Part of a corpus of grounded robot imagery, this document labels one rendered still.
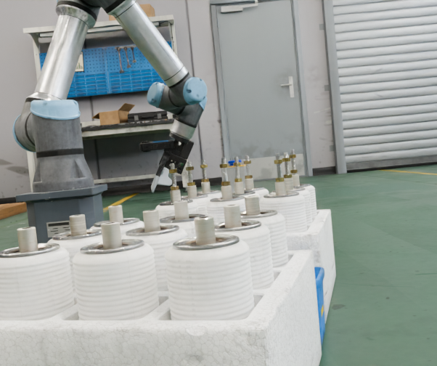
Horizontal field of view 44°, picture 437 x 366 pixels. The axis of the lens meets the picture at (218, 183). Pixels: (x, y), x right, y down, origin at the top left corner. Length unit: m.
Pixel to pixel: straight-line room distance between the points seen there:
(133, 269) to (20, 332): 0.14
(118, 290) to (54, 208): 0.75
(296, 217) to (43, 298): 0.59
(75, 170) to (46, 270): 0.71
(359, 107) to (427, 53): 0.99
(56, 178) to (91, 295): 0.75
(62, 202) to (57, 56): 0.44
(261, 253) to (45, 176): 0.78
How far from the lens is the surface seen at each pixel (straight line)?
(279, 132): 6.27
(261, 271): 0.69
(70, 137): 1.37
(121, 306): 0.62
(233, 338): 0.54
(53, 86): 1.54
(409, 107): 6.60
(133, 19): 1.54
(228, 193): 1.15
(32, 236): 0.71
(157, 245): 0.72
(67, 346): 0.63
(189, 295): 0.58
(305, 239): 1.06
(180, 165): 1.78
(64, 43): 1.58
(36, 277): 0.68
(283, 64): 6.36
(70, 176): 1.35
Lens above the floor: 0.35
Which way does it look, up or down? 3 degrees down
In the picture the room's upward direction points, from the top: 5 degrees counter-clockwise
